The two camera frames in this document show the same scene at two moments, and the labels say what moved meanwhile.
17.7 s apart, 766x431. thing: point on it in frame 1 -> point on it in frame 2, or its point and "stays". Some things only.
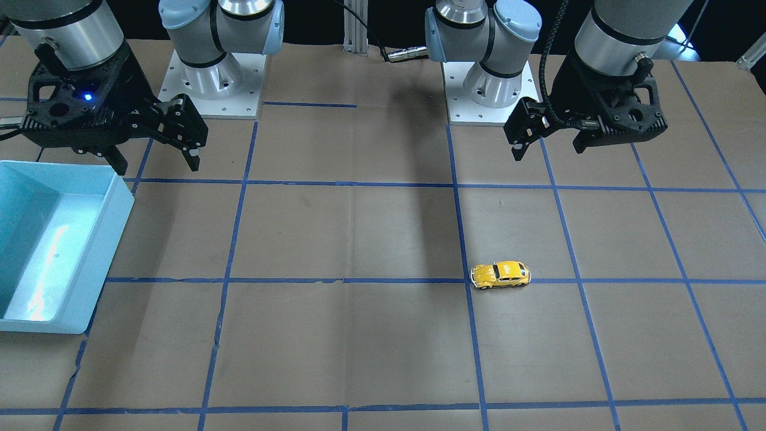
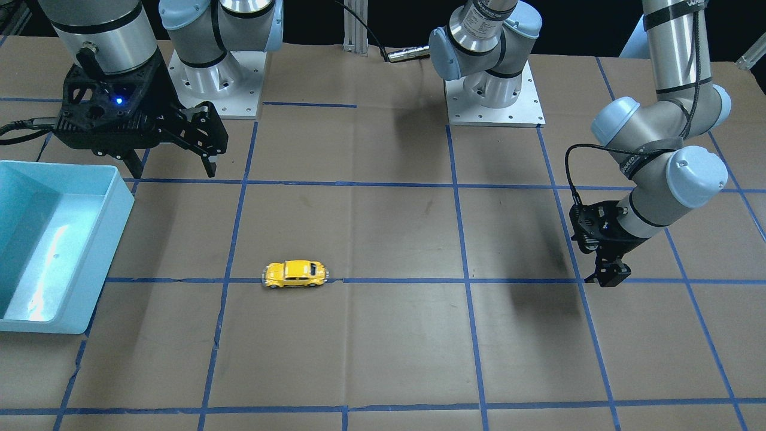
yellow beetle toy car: [502, 273] -> [294, 273]
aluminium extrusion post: [355, 32] stays
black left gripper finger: [528, 121] -> [601, 265]
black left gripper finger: [588, 138] -> [613, 273]
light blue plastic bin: [60, 223] stays
